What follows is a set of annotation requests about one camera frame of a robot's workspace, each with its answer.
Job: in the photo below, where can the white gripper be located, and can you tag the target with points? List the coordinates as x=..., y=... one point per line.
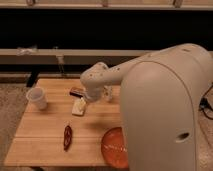
x=108, y=93

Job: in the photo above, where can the white sponge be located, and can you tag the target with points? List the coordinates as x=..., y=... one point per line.
x=79, y=107

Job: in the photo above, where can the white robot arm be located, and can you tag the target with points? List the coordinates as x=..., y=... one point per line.
x=160, y=93

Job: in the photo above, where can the dark brown rectangular block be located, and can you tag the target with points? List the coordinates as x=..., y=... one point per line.
x=77, y=92

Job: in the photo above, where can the wooden table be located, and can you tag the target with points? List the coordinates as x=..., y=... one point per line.
x=39, y=138

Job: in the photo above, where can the dark red chili pepper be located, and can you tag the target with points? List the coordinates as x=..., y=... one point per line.
x=67, y=137

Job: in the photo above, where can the white plastic cup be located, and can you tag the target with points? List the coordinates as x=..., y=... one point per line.
x=37, y=97

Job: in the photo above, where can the blue box on floor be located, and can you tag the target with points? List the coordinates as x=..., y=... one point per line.
x=204, y=104

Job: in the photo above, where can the grey metal rail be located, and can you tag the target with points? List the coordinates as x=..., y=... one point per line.
x=32, y=56

